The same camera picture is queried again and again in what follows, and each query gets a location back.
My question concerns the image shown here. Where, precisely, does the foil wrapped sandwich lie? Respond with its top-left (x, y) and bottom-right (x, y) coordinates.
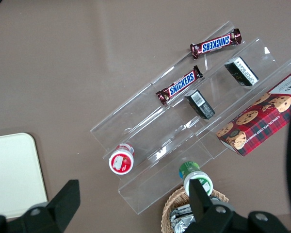
top-left (174, 203), bottom-right (194, 216)
top-left (170, 213), bottom-right (197, 233)

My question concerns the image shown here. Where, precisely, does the clear acrylic stepped shelf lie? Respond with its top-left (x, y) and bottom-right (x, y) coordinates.
top-left (90, 20), bottom-right (291, 215)

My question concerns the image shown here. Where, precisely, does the small black carton box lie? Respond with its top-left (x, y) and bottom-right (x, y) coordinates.
top-left (184, 89), bottom-right (216, 120)
top-left (224, 56), bottom-right (259, 87)

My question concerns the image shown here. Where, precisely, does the light wicker basket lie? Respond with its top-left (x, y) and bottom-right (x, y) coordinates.
top-left (161, 186), bottom-right (229, 233)

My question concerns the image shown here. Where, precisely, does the red tartan cookie box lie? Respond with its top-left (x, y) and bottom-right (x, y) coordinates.
top-left (215, 68), bottom-right (291, 157)

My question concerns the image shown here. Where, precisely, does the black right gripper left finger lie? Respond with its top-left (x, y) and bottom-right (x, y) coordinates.
top-left (8, 179), bottom-right (81, 233)

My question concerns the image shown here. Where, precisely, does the green yogurt cup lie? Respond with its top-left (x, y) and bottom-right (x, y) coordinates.
top-left (178, 161), bottom-right (213, 197)

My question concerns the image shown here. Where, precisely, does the Snickers chocolate bar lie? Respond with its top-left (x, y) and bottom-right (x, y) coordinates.
top-left (156, 65), bottom-right (204, 105)
top-left (190, 28), bottom-right (242, 60)

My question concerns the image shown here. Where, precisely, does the red strawberry yogurt cup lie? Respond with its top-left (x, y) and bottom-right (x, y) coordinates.
top-left (108, 142), bottom-right (135, 175)

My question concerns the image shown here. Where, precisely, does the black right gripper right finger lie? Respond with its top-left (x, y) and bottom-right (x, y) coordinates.
top-left (186, 179), bottom-right (249, 233)

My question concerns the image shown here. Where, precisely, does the beige plastic tray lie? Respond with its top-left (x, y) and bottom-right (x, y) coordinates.
top-left (0, 133), bottom-right (49, 219)

